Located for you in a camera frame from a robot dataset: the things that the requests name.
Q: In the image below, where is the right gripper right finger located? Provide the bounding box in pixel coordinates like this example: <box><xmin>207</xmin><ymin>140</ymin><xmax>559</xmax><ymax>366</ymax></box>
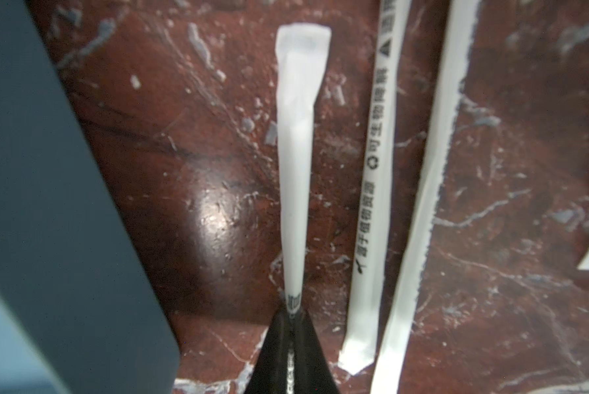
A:
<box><xmin>292</xmin><ymin>310</ymin><xmax>340</xmax><ymax>394</ymax></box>

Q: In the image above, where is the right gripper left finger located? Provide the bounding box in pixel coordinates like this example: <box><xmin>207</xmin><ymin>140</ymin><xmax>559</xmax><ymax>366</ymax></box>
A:
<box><xmin>245</xmin><ymin>308</ymin><xmax>291</xmax><ymax>394</ymax></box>

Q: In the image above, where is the blue plastic storage tray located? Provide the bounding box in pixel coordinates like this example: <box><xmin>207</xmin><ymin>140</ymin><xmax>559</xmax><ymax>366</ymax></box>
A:
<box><xmin>0</xmin><ymin>1</ymin><xmax>180</xmax><ymax>393</ymax></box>

